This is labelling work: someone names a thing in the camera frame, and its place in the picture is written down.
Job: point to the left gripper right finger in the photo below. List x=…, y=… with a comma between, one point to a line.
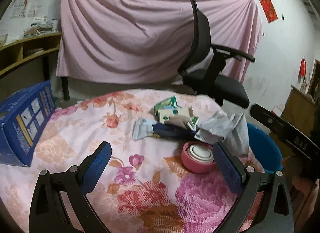
x=274, y=213

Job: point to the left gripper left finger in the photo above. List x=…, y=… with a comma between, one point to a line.
x=48, y=212

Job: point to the grey mesh cloth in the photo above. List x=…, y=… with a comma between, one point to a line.
x=231, y=130

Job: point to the wooden cabinet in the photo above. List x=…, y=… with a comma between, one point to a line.
x=299, y=111

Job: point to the blue plastic bucket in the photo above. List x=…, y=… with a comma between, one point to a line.
x=265, y=149

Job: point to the blue cardboard box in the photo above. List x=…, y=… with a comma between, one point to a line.
x=24, y=116

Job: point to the floral pink tablecloth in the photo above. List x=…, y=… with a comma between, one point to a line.
x=144, y=188

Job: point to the white green paper wrapper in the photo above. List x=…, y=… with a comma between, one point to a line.
x=191, y=121

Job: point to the black office chair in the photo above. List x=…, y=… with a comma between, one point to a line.
x=209, y=81

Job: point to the dark blue sock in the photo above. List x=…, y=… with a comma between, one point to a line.
x=150, y=128

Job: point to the green paper packet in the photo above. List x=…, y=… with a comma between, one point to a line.
x=168, y=103

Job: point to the wooden shelf unit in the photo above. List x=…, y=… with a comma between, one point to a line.
x=27, y=62

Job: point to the pink hanging curtain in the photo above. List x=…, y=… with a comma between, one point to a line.
x=145, y=41

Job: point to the red paper wall decoration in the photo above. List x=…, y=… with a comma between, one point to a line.
x=269, y=10

